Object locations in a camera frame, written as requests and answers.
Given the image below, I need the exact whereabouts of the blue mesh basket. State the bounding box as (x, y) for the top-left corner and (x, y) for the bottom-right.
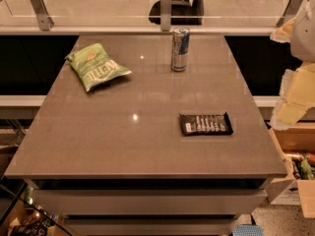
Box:
(232, 225), (264, 236)

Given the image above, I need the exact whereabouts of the middle metal railing post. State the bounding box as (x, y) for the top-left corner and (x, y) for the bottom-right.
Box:
(160, 0), (171, 31)

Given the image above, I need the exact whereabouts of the grey drawer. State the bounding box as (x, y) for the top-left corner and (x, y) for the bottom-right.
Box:
(63, 218), (237, 236)
(32, 189), (267, 215)

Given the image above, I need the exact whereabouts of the right metal railing post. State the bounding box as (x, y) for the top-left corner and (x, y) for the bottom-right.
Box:
(277, 0), (303, 28)

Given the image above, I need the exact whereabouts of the upper grey drawer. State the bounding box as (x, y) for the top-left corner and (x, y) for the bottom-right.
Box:
(32, 189), (267, 215)

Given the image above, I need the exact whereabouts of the box of items lower left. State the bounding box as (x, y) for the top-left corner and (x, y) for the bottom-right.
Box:
(5, 203), (67, 236)

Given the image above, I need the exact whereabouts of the green chip bag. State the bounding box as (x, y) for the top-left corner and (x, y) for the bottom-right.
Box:
(66, 43), (131, 92)

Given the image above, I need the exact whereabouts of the metal railing post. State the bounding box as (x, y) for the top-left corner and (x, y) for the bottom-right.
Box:
(30, 0), (54, 31)
(160, 0), (171, 31)
(277, 0), (303, 28)

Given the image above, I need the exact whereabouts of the black office chair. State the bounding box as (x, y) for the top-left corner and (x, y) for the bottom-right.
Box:
(148, 0), (209, 27)

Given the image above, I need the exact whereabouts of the left metal railing post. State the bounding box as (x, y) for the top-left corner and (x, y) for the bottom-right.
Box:
(30, 0), (54, 31)

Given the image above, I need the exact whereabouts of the silver blue energy drink can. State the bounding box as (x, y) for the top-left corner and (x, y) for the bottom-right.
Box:
(171, 27), (190, 72)

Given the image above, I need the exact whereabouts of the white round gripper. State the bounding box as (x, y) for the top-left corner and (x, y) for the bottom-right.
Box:
(270, 0), (315, 131)

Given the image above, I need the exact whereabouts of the black rxbar chocolate bar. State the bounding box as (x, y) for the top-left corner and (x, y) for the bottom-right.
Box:
(179, 112), (233, 136)

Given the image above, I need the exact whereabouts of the lower grey drawer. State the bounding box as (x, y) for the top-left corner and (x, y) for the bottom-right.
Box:
(63, 218), (237, 236)

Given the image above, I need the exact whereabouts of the cardboard box of snacks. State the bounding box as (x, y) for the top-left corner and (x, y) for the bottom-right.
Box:
(267, 122), (315, 218)

